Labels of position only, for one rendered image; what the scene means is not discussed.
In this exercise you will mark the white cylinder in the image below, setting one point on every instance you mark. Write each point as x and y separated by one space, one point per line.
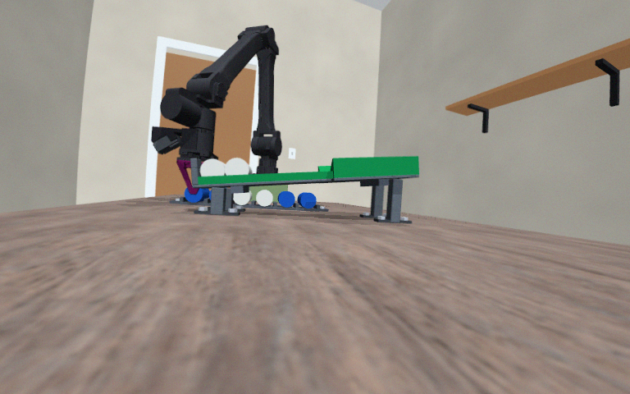
242 198
212 167
264 197
237 166

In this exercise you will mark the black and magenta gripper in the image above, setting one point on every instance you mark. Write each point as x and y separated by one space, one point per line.
205 142

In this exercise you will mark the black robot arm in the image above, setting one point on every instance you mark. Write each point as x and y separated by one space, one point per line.
184 107

